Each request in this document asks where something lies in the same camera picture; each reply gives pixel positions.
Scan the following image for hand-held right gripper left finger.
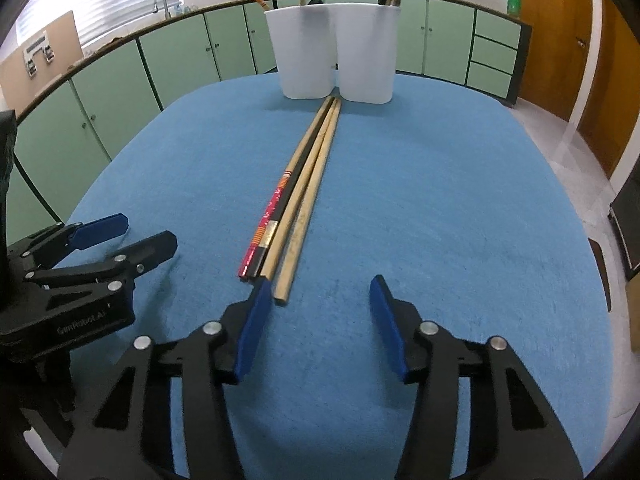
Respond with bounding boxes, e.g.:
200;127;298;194
57;279;273;480

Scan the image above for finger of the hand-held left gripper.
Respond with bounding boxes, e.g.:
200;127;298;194
25;231;179;292
10;213;130;267

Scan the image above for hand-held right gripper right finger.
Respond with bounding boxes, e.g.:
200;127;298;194
369;275;586;480

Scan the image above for plain bamboo chopstick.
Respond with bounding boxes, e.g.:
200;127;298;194
260;97;339;283
273;100;343;307

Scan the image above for black chopstick silver band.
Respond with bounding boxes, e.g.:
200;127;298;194
248;112;326;281

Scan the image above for white double utensil holder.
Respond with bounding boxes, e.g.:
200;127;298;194
264;2;402;106

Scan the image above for blue table mat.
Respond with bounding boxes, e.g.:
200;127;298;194
50;74;608;480

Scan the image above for green base cabinets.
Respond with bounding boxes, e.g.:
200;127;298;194
0;0;533;241

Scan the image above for cardboard box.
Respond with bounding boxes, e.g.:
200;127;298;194
0;10;83;106

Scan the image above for brown wooden stool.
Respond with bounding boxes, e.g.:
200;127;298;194
589;237;612;314

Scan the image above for black glass cabinet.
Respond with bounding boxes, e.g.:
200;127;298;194
608;160;640;282

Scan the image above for plain wooden door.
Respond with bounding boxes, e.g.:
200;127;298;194
577;0;640;179

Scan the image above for wooden door with handle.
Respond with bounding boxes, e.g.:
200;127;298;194
520;0;594;122

